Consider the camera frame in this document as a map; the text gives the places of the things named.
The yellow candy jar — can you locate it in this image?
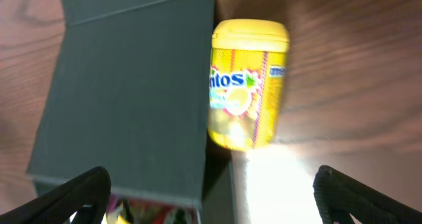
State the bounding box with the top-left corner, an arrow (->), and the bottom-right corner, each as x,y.
208,19 -> 289,151

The Haribo gummy candy bag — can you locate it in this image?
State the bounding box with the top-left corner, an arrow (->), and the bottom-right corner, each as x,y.
102,194 -> 199,224

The black gift box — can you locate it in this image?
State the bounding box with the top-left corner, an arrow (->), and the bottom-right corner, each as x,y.
27,0 -> 237,223

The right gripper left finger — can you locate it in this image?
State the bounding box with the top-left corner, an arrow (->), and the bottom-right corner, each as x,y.
1,166 -> 111,224

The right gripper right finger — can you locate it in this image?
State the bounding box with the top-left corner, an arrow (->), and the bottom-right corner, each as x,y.
313,165 -> 421,224

